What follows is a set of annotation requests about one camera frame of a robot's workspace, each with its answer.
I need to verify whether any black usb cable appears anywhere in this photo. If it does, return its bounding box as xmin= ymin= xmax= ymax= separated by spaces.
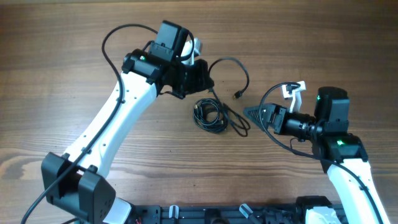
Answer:
xmin=206 ymin=57 xmax=251 ymax=138

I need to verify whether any black cable bundle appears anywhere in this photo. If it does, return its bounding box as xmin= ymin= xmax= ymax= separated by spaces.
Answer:
xmin=192 ymin=98 xmax=229 ymax=134

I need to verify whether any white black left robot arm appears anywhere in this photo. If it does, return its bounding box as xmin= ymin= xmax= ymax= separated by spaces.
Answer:
xmin=40 ymin=21 xmax=214 ymax=223

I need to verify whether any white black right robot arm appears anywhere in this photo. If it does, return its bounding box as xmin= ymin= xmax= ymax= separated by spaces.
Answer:
xmin=243 ymin=82 xmax=389 ymax=223

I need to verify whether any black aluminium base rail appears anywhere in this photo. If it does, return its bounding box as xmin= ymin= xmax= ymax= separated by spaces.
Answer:
xmin=124 ymin=203 xmax=352 ymax=224

